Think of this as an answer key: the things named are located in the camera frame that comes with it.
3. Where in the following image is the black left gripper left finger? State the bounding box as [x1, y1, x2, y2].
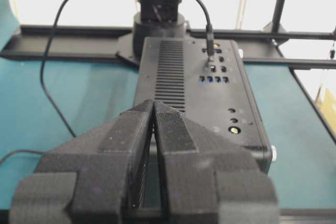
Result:
[9, 100, 153, 223]

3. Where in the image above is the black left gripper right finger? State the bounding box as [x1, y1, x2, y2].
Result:
[153, 102, 279, 223]

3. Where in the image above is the black mini PC box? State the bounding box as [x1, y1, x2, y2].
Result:
[134, 37, 272, 173]

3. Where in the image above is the black USB cable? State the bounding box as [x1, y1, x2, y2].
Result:
[0, 0, 216, 166]

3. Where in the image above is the teal table cloth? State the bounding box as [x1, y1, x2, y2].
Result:
[0, 0, 336, 210]

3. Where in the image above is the black metal table frame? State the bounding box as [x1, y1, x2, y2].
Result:
[0, 0, 336, 143]

